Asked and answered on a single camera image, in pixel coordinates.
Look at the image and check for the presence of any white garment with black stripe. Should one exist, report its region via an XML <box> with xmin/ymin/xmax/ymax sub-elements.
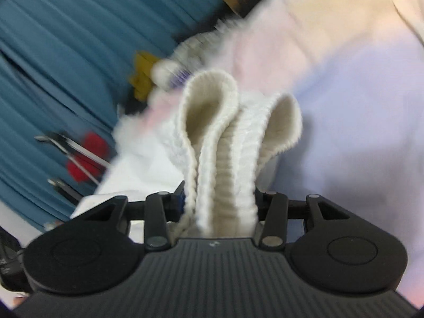
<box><xmin>75</xmin><ymin>70</ymin><xmax>303</xmax><ymax>239</ymax></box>

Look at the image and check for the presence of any red cloth on stand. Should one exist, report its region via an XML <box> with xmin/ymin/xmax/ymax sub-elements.
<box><xmin>65</xmin><ymin>132</ymin><xmax>110</xmax><ymax>184</ymax></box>

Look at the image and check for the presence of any mustard yellow garment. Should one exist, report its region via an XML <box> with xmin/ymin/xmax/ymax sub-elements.
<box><xmin>129</xmin><ymin>51</ymin><xmax>160</xmax><ymax>102</ymax></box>

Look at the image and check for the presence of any white puffy jacket pile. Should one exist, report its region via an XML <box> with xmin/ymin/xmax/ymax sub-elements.
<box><xmin>151</xmin><ymin>17</ymin><xmax>244</xmax><ymax>91</ymax></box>

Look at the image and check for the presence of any pastel pink duvet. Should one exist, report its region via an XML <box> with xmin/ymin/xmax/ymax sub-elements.
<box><xmin>108</xmin><ymin>0</ymin><xmax>424</xmax><ymax>305</ymax></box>

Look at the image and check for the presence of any blue curtain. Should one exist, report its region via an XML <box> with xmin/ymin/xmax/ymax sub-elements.
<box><xmin>1</xmin><ymin>0</ymin><xmax>222</xmax><ymax>230</ymax></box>

